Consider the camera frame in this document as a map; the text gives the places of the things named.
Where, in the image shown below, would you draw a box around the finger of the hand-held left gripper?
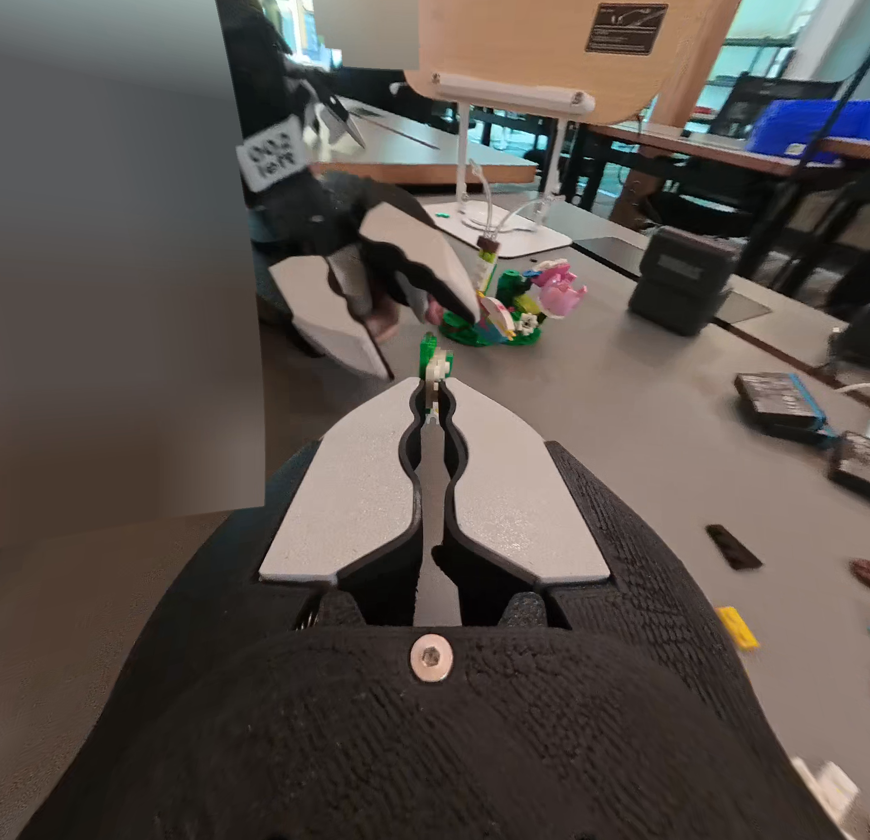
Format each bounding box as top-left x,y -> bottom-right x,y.
267,254 -> 395,382
358,204 -> 480,324

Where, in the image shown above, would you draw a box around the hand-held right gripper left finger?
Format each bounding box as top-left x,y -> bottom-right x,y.
258,376 -> 422,583

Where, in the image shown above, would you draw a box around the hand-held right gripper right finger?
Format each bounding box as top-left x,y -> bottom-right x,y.
442,376 -> 611,586

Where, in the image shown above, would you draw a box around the multicolour lego wing assembly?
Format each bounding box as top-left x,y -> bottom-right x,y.
419,332 -> 455,422

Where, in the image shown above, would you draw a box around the lego flower model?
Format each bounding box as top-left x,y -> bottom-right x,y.
438,235 -> 589,348

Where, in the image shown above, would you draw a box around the black lego wedge plate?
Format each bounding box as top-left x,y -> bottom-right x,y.
706,524 -> 764,571

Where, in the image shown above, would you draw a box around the small yellow lego plate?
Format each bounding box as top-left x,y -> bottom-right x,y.
715,605 -> 760,652

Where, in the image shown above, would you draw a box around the white lego plates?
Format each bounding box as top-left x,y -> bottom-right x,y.
792,755 -> 860,821

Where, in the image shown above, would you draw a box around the person's left hand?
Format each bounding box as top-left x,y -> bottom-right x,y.
366,296 -> 406,343

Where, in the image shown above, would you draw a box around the neighbouring table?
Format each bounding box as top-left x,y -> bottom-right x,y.
309,95 -> 538,187

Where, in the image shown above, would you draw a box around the wooden board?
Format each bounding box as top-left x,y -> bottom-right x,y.
404,0 -> 755,126

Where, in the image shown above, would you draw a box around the black charger case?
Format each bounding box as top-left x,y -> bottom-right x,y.
628,227 -> 738,338

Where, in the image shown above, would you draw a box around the black battery with blue edge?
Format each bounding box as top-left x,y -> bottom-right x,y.
734,371 -> 840,447
826,432 -> 870,500

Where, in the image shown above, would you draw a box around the blue plastic bin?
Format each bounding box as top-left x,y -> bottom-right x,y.
744,99 -> 870,161

